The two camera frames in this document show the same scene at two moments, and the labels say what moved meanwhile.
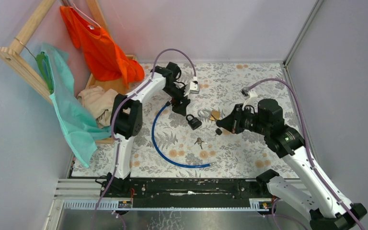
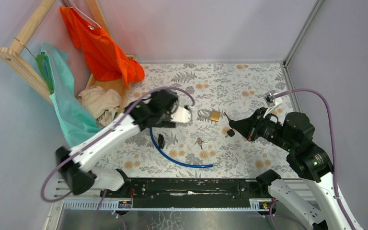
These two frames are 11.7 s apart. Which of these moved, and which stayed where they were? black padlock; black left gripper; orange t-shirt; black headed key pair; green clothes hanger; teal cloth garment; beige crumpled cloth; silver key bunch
Moved: black headed key pair; black left gripper; black padlock
Stayed: green clothes hanger; teal cloth garment; orange t-shirt; beige crumpled cloth; silver key bunch
